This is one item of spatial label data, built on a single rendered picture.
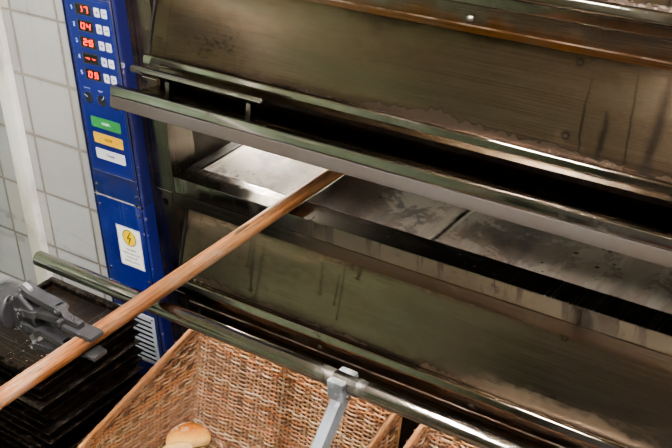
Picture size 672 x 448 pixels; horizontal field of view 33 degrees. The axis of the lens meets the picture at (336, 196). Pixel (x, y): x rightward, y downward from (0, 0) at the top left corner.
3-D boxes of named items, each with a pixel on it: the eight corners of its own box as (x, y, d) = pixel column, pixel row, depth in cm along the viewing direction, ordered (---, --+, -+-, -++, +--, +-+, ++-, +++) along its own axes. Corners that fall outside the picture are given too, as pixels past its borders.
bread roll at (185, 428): (210, 443, 259) (208, 419, 259) (212, 446, 252) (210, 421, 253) (166, 448, 257) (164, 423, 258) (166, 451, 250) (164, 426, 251)
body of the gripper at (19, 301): (16, 272, 201) (52, 288, 196) (25, 312, 205) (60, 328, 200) (-18, 292, 196) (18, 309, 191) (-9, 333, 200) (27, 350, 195)
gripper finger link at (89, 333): (75, 321, 192) (74, 317, 192) (104, 334, 188) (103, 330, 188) (61, 330, 190) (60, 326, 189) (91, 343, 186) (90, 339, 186)
